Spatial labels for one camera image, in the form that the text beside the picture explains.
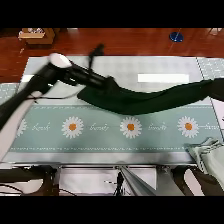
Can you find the dark green T-shirt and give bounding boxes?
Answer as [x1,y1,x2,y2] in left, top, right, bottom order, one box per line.
[76,77,224,116]

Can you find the blue round disc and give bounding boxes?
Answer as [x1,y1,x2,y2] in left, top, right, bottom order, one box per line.
[168,31,185,44]

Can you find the pale green garment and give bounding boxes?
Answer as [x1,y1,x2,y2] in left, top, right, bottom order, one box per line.
[184,136,224,193]

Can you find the wooden box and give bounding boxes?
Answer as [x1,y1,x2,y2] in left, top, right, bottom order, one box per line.
[17,28,56,47]

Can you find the silver frame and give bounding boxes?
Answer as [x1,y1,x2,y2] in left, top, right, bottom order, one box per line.
[0,161,224,197]

